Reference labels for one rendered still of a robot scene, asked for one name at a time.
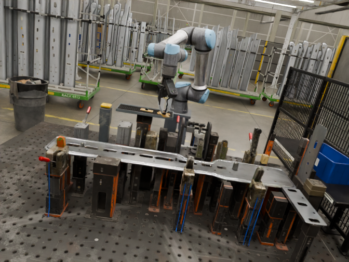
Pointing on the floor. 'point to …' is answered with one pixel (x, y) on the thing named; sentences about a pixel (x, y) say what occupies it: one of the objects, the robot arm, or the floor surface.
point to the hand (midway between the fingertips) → (164, 111)
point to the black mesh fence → (335, 229)
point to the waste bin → (28, 101)
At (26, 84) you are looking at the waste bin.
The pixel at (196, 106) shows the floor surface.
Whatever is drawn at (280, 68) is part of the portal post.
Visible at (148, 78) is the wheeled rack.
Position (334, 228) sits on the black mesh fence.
